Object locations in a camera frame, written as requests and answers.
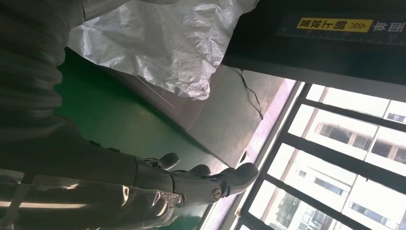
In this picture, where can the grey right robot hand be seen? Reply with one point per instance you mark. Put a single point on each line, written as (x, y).
(79, 190)

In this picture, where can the dark green table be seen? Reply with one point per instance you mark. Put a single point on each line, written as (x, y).
(111, 120)

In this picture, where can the black framed window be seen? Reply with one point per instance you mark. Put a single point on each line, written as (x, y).
(333, 158)

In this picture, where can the black yellow instruction label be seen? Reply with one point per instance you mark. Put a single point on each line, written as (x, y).
(333, 25)

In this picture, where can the dark grey scanner base plate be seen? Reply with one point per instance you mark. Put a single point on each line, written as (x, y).
(222, 120)

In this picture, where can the black scanner post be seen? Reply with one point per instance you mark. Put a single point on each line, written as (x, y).
(285, 54)

